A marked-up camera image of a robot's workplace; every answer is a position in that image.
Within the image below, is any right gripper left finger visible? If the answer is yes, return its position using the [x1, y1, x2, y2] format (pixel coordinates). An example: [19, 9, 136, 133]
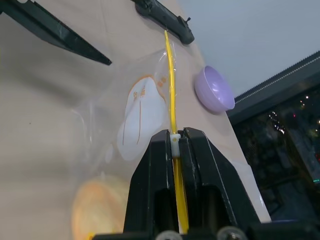
[123, 128, 180, 236]

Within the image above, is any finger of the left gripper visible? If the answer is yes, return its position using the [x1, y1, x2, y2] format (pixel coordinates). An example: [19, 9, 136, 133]
[0, 0, 113, 67]

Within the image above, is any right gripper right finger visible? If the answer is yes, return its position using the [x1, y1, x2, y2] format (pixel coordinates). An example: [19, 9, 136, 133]
[177, 126, 262, 235]

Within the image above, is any round golden pineapple bun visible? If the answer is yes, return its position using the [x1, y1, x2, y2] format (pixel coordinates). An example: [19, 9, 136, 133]
[70, 175, 131, 240]

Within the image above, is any clear yellow-zipper plastic bag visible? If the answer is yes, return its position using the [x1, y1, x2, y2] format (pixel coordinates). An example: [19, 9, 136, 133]
[69, 29, 273, 240]

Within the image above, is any purple plastic bowl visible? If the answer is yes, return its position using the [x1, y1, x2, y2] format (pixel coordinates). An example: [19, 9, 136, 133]
[194, 65, 236, 116]

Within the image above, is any dark grey remote controller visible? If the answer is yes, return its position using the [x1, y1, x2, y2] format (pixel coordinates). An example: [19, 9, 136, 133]
[129, 0, 196, 46]

